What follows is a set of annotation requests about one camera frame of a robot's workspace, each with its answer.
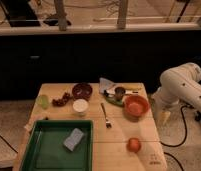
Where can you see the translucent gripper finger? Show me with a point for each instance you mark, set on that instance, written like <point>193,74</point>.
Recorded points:
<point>164,117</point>

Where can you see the red apple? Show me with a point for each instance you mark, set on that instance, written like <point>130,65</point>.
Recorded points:
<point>134,145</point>

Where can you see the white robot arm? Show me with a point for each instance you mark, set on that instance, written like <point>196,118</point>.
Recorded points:
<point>177,83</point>

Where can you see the small metal cup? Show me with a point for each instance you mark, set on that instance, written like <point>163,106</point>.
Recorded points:
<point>119,93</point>

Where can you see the white paper cup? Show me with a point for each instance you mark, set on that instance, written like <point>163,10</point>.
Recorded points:
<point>80,106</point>

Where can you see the green plastic cup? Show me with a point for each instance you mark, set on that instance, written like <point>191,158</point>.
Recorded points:
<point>42,101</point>

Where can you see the orange plastic bowl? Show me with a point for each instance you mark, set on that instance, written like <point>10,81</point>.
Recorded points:
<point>136,105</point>

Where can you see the white crumpled napkin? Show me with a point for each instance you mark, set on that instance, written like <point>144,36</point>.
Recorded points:
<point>105,84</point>

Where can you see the dark red bowl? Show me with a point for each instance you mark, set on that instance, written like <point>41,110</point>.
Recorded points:
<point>82,91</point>

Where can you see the grey blue sponge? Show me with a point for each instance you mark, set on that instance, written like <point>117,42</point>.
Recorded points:
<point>73,139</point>

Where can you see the dark red grape bunch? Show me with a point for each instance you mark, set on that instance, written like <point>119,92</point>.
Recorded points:
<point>62,101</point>

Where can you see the green plastic tray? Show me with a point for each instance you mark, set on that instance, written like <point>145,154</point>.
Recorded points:
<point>46,151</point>

